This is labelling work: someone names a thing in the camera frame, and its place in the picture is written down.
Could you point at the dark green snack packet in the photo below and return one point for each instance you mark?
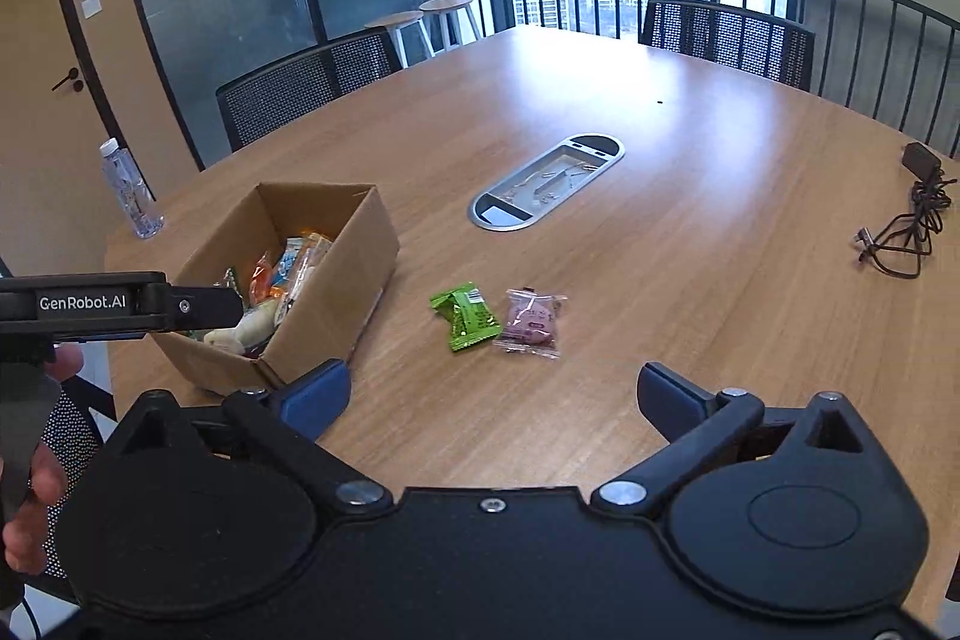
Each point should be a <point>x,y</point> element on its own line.
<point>232,280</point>

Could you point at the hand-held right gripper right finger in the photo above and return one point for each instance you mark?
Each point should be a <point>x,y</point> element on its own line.
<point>671,400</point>

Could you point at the person's left hand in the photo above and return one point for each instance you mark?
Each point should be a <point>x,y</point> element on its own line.
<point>49,482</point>

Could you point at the cardboard box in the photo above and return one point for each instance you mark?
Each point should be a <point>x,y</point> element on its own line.
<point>337,280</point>

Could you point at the black mesh office chair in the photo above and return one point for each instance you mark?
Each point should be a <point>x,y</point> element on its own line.
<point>720,36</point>
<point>300,85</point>
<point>71,437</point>

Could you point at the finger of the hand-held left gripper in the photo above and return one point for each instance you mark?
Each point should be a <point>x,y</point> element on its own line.
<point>202,308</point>

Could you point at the lime green snack packet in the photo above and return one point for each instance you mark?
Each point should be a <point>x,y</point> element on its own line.
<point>465,319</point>

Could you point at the white wall switch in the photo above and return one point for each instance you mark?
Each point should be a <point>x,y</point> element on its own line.
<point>91,6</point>

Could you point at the clear plastic water bottle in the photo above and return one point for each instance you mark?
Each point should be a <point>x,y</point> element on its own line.
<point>131,190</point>

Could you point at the round wooden stool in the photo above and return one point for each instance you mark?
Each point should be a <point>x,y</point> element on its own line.
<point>446,3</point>
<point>394,19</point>

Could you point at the purple snack packet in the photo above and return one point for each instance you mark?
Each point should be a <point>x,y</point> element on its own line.
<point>531,325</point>

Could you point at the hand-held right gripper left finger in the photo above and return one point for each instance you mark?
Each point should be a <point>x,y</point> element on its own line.
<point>319,396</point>

